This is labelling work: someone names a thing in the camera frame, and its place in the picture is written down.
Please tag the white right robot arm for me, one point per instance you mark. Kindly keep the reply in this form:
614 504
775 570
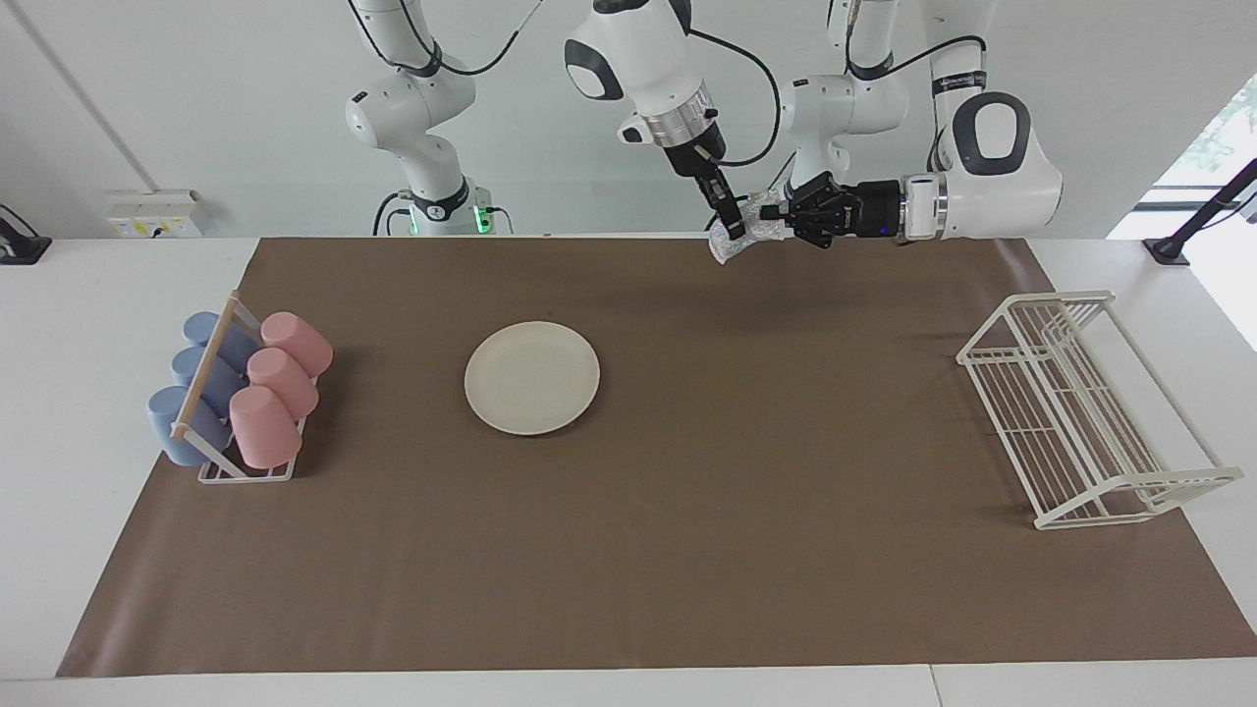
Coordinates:
638 59

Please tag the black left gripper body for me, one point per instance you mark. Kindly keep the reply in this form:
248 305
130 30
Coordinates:
874 211

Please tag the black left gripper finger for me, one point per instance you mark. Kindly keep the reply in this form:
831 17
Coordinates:
813 231
810 191

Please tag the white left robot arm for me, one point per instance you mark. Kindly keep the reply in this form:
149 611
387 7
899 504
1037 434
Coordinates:
1031 191

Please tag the cream round plate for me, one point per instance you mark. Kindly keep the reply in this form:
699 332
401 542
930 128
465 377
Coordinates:
531 378

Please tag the clear crinkled plastic bag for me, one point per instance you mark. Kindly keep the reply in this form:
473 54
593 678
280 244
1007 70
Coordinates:
761 226

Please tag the black desk mount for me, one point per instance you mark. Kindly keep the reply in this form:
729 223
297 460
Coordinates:
20 250

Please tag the white power strip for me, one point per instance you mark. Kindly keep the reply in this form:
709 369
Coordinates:
147 211

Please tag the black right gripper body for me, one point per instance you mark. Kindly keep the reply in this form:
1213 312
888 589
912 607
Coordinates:
699 159

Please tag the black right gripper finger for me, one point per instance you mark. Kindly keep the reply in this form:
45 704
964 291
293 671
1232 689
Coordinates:
735 211
715 196

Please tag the bright window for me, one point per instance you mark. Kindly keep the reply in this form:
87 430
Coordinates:
1228 137

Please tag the black clamp stand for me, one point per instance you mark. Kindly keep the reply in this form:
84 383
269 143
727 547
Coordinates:
1169 247

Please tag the pink plastic cup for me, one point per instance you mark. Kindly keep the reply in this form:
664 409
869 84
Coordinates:
285 383
263 430
300 342

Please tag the brown table mat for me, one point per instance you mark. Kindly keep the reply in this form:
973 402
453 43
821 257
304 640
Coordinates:
687 550

